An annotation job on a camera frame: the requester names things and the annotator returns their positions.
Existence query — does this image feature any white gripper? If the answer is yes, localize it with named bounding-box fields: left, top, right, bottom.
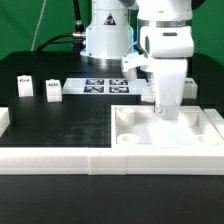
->
left=121, top=53, right=188, bottom=120

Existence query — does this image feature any white square tabletop part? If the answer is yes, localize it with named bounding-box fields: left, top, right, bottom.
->
left=111, top=105, right=224, bottom=146

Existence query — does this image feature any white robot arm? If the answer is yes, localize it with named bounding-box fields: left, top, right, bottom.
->
left=81, top=0, right=206, bottom=119

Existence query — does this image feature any white right fence piece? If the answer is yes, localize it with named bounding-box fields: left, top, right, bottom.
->
left=204, top=109, right=224, bottom=139

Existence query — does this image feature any white fence piece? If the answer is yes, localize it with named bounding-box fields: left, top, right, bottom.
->
left=0, top=107, right=10, bottom=137
left=204, top=109, right=224, bottom=139

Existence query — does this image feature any white fiducial tag sheet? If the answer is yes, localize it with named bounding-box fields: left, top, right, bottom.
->
left=62, top=78, right=146, bottom=95

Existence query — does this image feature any white front fence bar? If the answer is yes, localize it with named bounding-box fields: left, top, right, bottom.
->
left=0, top=147, right=224, bottom=175

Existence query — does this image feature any white left fence piece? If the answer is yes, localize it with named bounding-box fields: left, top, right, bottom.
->
left=0, top=107, right=10, bottom=137

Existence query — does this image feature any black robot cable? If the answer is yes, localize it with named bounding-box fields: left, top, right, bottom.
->
left=35, top=0, right=88, bottom=53

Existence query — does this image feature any white thin cable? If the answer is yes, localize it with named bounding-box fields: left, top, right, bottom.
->
left=31, top=0, right=48, bottom=52

